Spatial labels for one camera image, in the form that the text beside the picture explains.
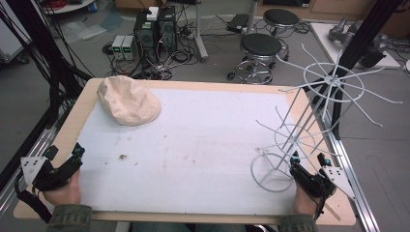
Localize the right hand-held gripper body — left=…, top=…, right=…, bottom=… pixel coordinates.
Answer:
left=288, top=163, right=357, bottom=201

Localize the grey equipment case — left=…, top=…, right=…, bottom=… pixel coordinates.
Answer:
left=0, top=9, right=32, bottom=65

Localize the black computer tower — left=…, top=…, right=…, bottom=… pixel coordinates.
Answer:
left=157, top=5, right=179, bottom=55
left=132, top=10, right=160, bottom=65

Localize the person's left hand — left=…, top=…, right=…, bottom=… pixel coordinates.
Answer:
left=43, top=169, right=82, bottom=207

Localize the black post with cable bundle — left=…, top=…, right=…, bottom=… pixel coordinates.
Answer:
left=0, top=0, right=95, bottom=131

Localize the aluminium table rail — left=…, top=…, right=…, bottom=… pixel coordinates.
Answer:
left=317, top=102, right=383, bottom=232
left=0, top=104, right=72, bottom=221

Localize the clear plastic sheet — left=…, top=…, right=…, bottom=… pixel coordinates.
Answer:
left=60, top=12, right=126, bottom=44

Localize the large black round stool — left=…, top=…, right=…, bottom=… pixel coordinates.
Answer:
left=226, top=32, right=288, bottom=86

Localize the white platform board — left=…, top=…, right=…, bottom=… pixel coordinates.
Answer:
left=309, top=21, right=402, bottom=71

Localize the black flat device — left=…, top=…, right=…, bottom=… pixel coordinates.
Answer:
left=225, top=13, right=250, bottom=34

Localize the grey metal stand leg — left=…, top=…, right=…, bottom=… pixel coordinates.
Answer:
left=192, top=0, right=210, bottom=63

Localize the grey power supply unit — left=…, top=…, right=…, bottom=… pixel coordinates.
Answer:
left=122, top=35, right=138, bottom=62
left=111, top=34, right=126, bottom=61

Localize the white box with black top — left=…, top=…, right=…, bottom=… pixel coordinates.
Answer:
left=145, top=6, right=161, bottom=22

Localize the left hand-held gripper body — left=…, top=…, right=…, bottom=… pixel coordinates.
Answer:
left=19, top=156, right=83, bottom=192

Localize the black frame post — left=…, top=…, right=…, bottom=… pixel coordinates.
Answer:
left=330, top=0, right=406, bottom=141

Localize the small black round stool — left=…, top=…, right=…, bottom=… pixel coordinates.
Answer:
left=262, top=8, right=301, bottom=39

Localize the beige cap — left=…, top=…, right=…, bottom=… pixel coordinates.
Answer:
left=97, top=74, right=162, bottom=127

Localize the grey metal stand post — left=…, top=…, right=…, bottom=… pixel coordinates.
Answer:
left=245, top=0, right=261, bottom=35

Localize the person's right hand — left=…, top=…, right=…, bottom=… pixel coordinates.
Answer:
left=292, top=184, right=321, bottom=217

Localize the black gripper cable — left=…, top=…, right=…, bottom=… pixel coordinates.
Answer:
left=314, top=195, right=327, bottom=222
left=14, top=178, right=53, bottom=224

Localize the white table mat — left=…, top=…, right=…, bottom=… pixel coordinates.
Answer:
left=76, top=88, right=308, bottom=217

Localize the tangle of floor cables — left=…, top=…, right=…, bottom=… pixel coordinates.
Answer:
left=102, top=42, right=202, bottom=81

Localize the round white table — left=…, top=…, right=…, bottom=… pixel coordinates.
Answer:
left=41, top=0, right=98, bottom=15

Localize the white wire hat rack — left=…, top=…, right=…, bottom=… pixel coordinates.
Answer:
left=250, top=43, right=404, bottom=193

